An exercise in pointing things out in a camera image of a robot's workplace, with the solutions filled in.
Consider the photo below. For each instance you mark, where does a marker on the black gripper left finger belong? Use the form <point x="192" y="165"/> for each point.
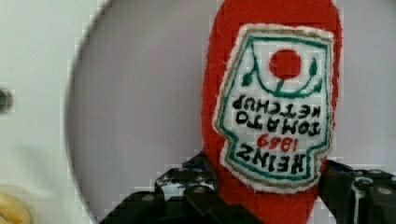
<point x="185" y="195"/>

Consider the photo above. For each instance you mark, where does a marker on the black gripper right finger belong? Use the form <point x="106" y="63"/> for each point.
<point x="357" y="196"/>

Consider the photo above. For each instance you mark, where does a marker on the red plush ketchup bottle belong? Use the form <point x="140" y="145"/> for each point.
<point x="269" y="98"/>

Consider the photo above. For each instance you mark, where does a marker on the lilac oval plate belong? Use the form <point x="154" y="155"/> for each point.
<point x="134" y="104"/>

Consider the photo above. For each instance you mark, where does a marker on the yellow plush banana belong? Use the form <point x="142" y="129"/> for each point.
<point x="13" y="211"/>

